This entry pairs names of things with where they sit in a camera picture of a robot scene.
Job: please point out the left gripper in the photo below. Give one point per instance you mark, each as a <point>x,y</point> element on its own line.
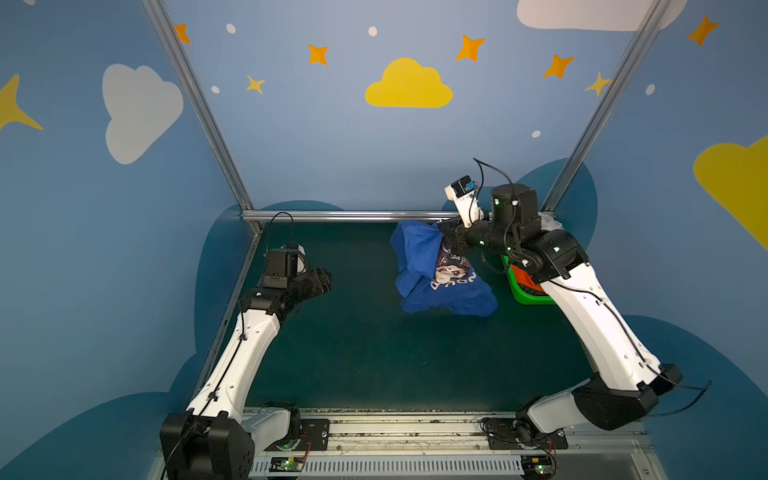
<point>315,282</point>

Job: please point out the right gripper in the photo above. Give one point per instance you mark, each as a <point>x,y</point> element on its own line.
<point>455,231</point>

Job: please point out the blue panda print t-shirt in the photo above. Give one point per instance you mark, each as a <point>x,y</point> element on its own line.
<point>430,276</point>

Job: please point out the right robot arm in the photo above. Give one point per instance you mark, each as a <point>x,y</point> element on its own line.
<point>628,378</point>

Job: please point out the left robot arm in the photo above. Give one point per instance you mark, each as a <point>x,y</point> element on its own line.
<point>212,439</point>

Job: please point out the orange t-shirt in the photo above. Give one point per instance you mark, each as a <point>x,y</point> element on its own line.
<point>525,282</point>

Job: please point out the green plastic basket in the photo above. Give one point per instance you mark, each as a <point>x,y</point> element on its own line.
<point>520,296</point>

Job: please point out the white t-shirt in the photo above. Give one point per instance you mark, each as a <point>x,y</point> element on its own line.
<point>549,222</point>

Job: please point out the left controller board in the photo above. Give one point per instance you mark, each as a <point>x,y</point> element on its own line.
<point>292,465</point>

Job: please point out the controller board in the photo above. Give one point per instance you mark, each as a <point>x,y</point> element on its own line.
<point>537,468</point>
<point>292,465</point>

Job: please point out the right controller board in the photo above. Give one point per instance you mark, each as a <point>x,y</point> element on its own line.
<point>537,468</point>

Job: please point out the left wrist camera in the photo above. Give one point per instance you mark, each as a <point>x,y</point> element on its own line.
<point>282,265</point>

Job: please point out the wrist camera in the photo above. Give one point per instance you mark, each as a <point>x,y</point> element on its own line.
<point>463,193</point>
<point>282,265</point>

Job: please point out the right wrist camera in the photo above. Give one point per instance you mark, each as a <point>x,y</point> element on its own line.
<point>463,193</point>

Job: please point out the rear aluminium frame bar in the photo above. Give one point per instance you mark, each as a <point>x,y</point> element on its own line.
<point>314,216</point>

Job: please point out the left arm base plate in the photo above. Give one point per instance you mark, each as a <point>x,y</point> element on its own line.
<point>314,435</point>

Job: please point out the aluminium mounting rail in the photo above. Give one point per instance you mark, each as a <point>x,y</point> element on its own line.
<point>391,444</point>

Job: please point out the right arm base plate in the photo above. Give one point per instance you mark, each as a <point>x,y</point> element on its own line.
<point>512,434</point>

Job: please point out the right aluminium frame post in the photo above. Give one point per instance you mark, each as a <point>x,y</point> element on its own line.
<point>641,42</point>

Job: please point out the aluminium frame post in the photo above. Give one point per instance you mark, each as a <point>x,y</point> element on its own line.
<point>641,42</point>
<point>161,21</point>

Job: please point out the left aluminium frame post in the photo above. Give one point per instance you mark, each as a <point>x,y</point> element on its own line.
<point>161,21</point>

